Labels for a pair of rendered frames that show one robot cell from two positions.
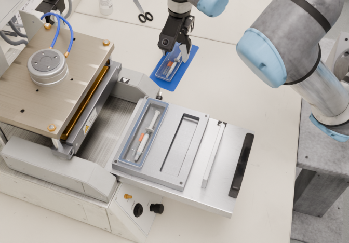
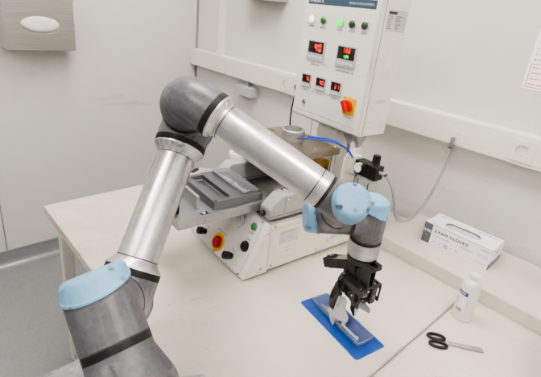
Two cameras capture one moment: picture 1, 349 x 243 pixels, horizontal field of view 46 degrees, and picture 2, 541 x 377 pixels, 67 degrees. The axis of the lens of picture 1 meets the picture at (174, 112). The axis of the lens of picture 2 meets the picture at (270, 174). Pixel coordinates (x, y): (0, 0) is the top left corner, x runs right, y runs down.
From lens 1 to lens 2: 1.53 m
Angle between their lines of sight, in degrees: 91
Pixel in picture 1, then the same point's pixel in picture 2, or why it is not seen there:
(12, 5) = (342, 122)
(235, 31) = not seen: outside the picture
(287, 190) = not seen: hidden behind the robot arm
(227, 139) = (190, 209)
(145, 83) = (274, 197)
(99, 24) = (436, 302)
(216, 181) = not seen: hidden behind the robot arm
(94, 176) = (226, 163)
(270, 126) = (191, 342)
